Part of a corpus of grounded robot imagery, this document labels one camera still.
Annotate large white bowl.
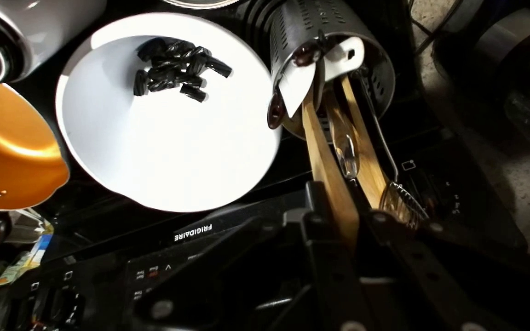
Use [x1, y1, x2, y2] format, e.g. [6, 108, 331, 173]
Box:
[53, 11, 283, 215]

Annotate black electric stove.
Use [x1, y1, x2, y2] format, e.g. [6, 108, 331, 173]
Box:
[0, 0, 528, 331]

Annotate small metal utensil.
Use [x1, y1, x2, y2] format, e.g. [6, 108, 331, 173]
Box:
[331, 131, 361, 182]

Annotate copper pot with orange handles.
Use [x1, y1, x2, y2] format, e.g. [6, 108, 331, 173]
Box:
[0, 81, 72, 246]

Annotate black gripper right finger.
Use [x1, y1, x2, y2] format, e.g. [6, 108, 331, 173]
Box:
[363, 210, 530, 331]

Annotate black utensil handle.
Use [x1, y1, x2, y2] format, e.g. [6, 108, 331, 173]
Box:
[346, 72, 403, 188]

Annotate white spatula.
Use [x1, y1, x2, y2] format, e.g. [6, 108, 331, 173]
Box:
[274, 57, 320, 119]

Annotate black silver countertop appliance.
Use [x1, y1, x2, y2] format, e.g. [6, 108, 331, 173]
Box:
[433, 0, 530, 154]

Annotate perforated steel utensil holder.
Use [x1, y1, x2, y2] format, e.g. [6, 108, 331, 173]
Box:
[239, 0, 399, 140]

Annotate white utensil handle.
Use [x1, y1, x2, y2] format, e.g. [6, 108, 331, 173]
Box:
[322, 35, 366, 83]

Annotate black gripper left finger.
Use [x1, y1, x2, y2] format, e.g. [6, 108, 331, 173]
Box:
[133, 182, 372, 331]

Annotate black pieces in bowl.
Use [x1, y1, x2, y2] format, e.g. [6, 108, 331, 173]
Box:
[133, 37, 236, 105]

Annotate wooden spoon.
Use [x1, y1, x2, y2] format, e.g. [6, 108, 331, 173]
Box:
[300, 90, 363, 246]

